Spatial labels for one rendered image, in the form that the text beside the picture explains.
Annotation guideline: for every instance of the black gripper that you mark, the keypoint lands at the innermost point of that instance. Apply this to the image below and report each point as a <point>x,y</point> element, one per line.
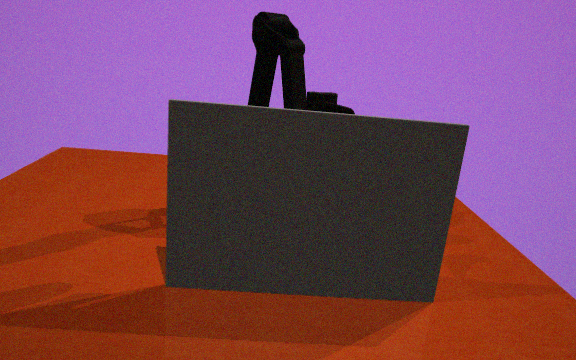
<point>335,108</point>

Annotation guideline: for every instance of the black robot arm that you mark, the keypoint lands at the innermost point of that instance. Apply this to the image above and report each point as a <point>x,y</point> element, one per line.
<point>273,34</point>

